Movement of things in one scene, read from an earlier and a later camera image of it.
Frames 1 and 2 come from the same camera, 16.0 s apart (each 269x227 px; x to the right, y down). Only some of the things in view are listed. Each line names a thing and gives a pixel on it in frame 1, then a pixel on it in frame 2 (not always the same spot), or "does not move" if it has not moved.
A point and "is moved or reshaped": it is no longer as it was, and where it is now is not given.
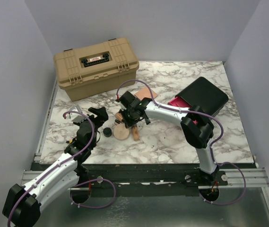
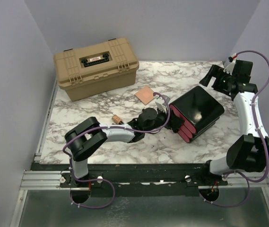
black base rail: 148,179 does not move
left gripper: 101,113 → 174,122
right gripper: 128,124 → 213,71
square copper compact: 145,92 does not move
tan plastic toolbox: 97,68 does not move
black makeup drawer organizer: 201,92 is moved or reshaped
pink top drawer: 179,101 is moved or reshaped
